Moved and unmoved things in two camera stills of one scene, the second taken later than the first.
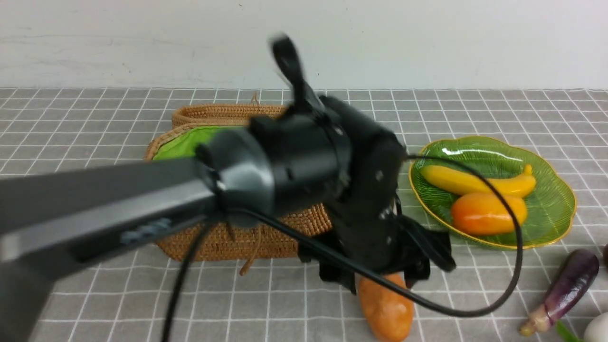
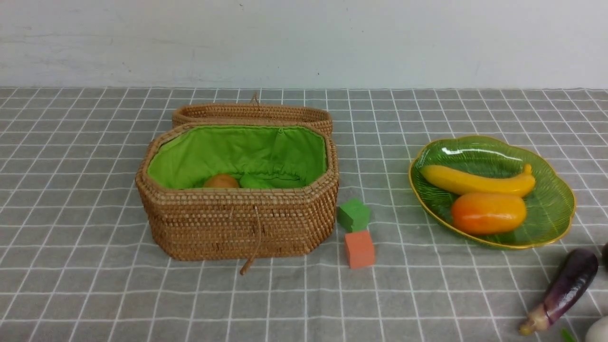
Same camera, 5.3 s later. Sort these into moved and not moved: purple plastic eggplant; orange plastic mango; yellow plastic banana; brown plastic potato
Moved: brown plastic potato
Not moved: orange plastic mango; yellow plastic banana; purple plastic eggplant
